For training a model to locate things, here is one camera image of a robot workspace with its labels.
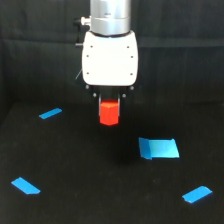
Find blue tape strip near left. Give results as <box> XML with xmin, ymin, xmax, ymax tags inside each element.
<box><xmin>11</xmin><ymin>177</ymin><xmax>40</xmax><ymax>195</ymax></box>

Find blue tape strip near right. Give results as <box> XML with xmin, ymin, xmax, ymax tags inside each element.
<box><xmin>182</xmin><ymin>186</ymin><xmax>212</xmax><ymax>203</ymax></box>

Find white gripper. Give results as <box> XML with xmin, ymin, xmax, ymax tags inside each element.
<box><xmin>80</xmin><ymin>31</ymin><xmax>138</xmax><ymax>121</ymax></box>

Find red hexagonal block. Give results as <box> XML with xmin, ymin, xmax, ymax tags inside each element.
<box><xmin>100</xmin><ymin>100</ymin><xmax>119</xmax><ymax>126</ymax></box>

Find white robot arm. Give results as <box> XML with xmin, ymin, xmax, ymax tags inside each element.
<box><xmin>73</xmin><ymin>0</ymin><xmax>138</xmax><ymax>126</ymax></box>

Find blue tape strip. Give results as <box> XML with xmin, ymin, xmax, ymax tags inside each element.
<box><xmin>39</xmin><ymin>108</ymin><xmax>62</xmax><ymax>119</ymax></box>
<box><xmin>182</xmin><ymin>186</ymin><xmax>212</xmax><ymax>203</ymax></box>
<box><xmin>11</xmin><ymin>177</ymin><xmax>40</xmax><ymax>195</ymax></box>

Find large blue folded tape patch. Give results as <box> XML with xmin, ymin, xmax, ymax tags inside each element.
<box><xmin>139</xmin><ymin>138</ymin><xmax>179</xmax><ymax>160</ymax></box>

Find blue tape strip far left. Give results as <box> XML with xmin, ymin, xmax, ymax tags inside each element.
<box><xmin>39</xmin><ymin>108</ymin><xmax>62</xmax><ymax>119</ymax></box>

